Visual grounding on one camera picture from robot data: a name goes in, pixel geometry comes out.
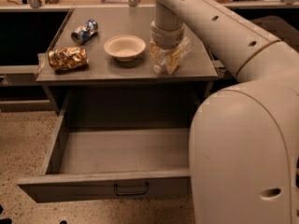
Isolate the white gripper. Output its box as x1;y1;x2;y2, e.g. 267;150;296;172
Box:
149;21;185;74

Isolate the clear plastic water bottle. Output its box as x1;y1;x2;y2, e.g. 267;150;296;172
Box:
149;37;192;75

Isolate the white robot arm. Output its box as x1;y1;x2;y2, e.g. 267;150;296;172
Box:
152;0;299;224

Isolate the grey open top drawer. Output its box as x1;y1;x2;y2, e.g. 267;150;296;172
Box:
18;87;197;203

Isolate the beige paper bowl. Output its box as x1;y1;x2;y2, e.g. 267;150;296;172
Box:
104;35;146;62

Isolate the grey cabinet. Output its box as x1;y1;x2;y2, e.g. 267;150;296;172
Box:
36;7;219;114

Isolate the crushed blue silver can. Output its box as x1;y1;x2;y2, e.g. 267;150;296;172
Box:
71;20;98;45

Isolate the crushed gold can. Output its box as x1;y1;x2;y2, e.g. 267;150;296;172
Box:
48;47;88;71

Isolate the black drawer handle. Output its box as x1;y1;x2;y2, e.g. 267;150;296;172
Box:
114;182;150;196

